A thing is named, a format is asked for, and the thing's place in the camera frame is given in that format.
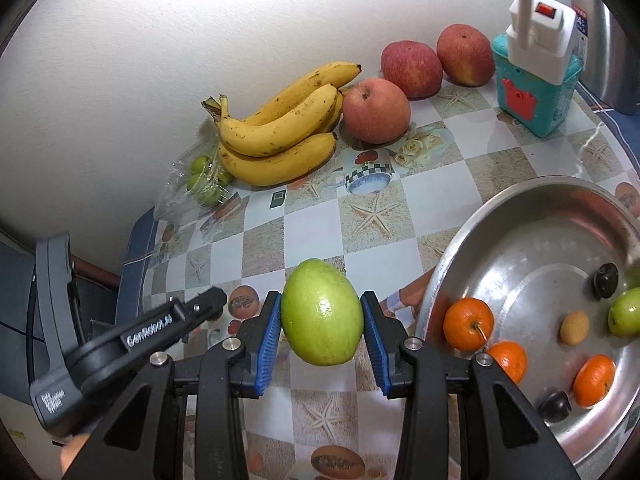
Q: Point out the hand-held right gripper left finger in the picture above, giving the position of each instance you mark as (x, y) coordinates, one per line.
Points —
(265, 345)

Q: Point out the brown wooden furniture edge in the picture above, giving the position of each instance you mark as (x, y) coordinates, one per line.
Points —
(97, 270)

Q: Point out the person's left hand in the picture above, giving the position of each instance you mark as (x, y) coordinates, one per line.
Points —
(74, 452)

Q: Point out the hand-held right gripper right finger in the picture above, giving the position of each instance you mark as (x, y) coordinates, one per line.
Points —
(377, 345)

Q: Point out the stainless steel thermos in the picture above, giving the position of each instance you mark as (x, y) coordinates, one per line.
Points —
(617, 60)

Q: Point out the elongated green guava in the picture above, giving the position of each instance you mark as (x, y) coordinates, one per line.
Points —
(625, 312)

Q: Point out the red apple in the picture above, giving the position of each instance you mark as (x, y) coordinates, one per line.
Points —
(411, 69)
(465, 55)
(375, 110)

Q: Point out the orange tangerine with stem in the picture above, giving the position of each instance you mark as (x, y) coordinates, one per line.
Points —
(467, 322)

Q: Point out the small green fruit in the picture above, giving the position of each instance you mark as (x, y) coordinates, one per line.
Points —
(194, 182)
(223, 176)
(199, 164)
(212, 193)

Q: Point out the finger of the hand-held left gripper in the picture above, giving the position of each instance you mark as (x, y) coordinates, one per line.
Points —
(145, 332)

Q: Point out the printed card package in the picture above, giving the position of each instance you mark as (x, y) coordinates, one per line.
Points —
(581, 25)

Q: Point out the stainless steel plate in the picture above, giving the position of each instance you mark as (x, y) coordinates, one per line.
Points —
(540, 270)

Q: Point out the teal box with red figure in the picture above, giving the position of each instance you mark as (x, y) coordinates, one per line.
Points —
(530, 105)

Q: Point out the dark plum with stem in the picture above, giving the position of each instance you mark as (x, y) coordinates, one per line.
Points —
(554, 405)

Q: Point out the brown round longan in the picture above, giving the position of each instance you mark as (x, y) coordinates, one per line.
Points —
(574, 327)

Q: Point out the yellow banana bunch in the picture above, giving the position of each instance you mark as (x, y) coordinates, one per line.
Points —
(270, 165)

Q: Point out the round green guava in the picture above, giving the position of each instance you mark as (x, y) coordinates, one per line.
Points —
(322, 310)

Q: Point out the plastic bag of green fruit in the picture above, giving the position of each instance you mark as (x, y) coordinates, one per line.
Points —
(172, 200)

